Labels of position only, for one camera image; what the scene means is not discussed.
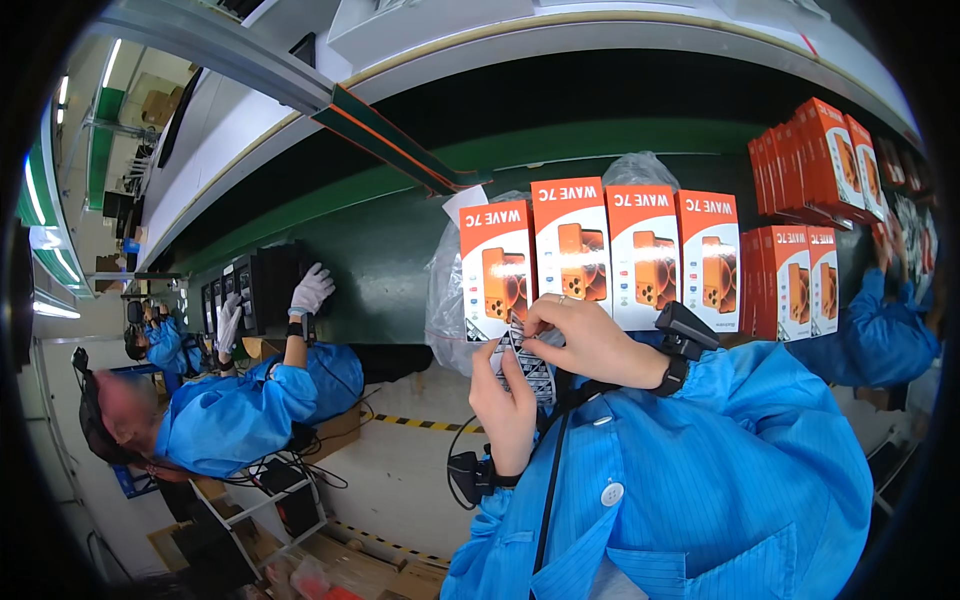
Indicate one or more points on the person's left hand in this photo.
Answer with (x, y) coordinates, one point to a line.
(504, 427)

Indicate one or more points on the person's right hand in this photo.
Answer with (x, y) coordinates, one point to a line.
(607, 349)

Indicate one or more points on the black white sticker sheet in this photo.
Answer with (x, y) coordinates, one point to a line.
(534, 371)

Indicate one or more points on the black wrist band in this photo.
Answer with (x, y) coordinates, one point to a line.
(686, 330)
(471, 476)

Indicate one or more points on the orange white phone box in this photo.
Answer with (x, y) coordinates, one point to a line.
(496, 262)
(571, 240)
(643, 255)
(709, 259)

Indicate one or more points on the clear plastic bag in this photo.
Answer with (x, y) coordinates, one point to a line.
(639, 169)
(444, 300)

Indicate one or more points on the person's body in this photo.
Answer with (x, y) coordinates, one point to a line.
(675, 495)

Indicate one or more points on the cardboard box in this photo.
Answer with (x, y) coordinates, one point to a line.
(337, 433)

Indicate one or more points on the row of orange boxes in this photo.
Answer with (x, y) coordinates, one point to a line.
(787, 281)

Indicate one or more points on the heap of flat cardboard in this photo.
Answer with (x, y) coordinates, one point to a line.
(360, 570)

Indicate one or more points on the white paper sheet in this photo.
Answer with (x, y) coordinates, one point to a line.
(463, 202)

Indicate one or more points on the green conveyor belt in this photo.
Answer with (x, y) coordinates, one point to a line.
(375, 262)

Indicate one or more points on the white metal rack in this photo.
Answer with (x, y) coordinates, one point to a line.
(255, 517)

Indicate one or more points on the stack of orange boxes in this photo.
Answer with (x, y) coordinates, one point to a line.
(810, 161)

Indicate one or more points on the row of black boxes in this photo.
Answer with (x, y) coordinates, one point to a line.
(262, 285)

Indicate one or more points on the row of dark red boxes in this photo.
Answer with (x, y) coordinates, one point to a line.
(900, 161)

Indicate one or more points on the blue crate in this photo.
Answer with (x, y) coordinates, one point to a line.
(135, 481)

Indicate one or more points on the white overhead shelf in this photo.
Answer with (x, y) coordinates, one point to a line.
(247, 135)

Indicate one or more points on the fluorescent ceiling light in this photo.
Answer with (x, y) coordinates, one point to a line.
(66, 264)
(112, 63)
(56, 309)
(34, 191)

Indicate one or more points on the stack of cardboard cartons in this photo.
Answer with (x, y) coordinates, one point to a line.
(161, 101)

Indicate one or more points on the green orange guide rail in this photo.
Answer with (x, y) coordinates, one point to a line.
(390, 139)

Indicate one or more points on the grey metal rail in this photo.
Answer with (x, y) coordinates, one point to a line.
(217, 45)

